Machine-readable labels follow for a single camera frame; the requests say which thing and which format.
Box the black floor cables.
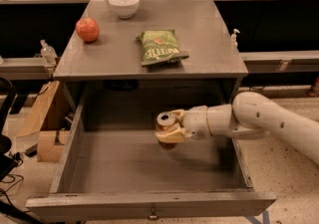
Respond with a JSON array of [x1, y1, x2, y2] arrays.
[[0, 151, 25, 209]]

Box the grey wooden cabinet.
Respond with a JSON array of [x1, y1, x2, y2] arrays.
[[54, 0, 247, 95]]

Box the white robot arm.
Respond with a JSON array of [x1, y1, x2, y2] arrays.
[[156, 92, 319, 163]]

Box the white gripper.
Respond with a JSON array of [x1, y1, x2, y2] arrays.
[[156, 106, 209, 143]]

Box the brown cardboard box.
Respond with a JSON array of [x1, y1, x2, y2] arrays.
[[17, 81, 70, 162]]

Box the white ceramic bowl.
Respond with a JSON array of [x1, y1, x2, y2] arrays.
[[109, 0, 140, 19]]

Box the grey open top drawer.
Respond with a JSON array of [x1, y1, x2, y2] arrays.
[[25, 82, 277, 223]]

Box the metal drawer knob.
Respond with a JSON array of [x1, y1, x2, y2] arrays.
[[148, 207, 159, 221]]

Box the green chip bag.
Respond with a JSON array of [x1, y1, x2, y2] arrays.
[[137, 30, 188, 67]]

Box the red apple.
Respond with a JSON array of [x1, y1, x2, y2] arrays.
[[76, 18, 100, 43]]

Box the clear sanitizer bottle left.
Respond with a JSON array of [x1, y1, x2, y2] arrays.
[[40, 40, 58, 67]]

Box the black office chair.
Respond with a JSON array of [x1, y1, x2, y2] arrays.
[[0, 77, 19, 182]]

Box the white pump bottle right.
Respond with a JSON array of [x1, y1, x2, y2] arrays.
[[230, 29, 240, 48]]

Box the orange soda can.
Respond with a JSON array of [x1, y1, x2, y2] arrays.
[[156, 112, 177, 150]]

